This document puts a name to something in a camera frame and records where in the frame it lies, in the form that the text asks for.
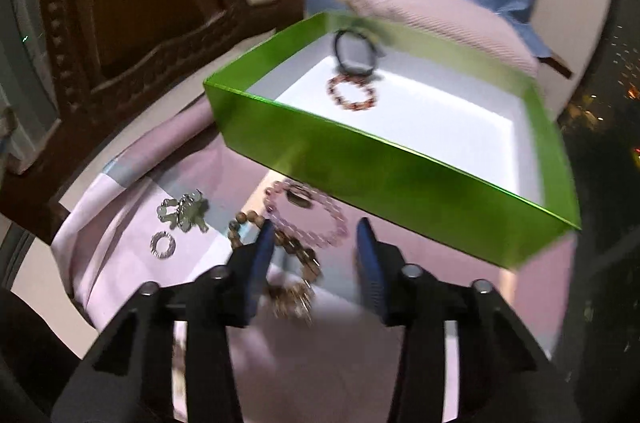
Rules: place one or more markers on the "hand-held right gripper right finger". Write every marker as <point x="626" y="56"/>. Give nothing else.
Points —
<point x="369" y="255"/>

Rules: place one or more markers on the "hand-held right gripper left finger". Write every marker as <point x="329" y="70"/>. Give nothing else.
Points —
<point x="262" y="255"/>

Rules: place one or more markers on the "green jewelry box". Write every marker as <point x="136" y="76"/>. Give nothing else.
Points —
<point x="380" y="183"/>

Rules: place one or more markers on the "pink striped blanket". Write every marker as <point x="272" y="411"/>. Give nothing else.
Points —
<point x="300" y="378"/>

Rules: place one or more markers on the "pink rolled towel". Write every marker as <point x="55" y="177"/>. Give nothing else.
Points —
<point x="450" y="18"/>

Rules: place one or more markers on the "night window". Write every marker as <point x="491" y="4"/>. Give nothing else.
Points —
<point x="615" y="68"/>

